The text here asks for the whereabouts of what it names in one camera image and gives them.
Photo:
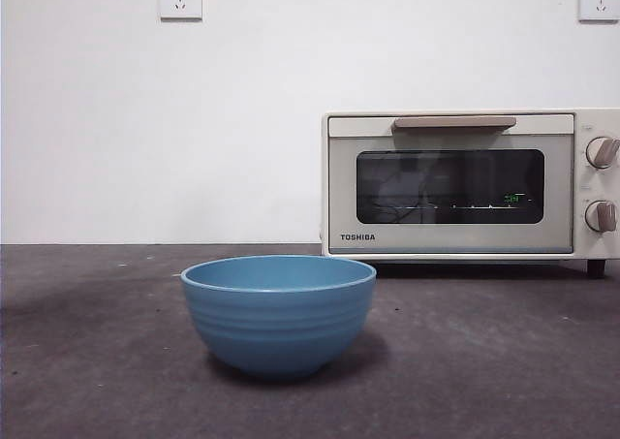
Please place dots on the blue ribbed bowl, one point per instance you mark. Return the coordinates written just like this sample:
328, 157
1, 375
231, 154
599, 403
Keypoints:
276, 332

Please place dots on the glass-windowed cream oven door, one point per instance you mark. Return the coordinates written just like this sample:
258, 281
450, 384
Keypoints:
460, 238

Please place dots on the cream Toshiba toaster oven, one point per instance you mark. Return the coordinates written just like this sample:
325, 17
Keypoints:
598, 182

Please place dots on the beige oven knob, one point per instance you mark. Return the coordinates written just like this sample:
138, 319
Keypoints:
600, 152
600, 215

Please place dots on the black oven foot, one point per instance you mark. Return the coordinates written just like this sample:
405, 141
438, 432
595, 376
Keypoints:
597, 269

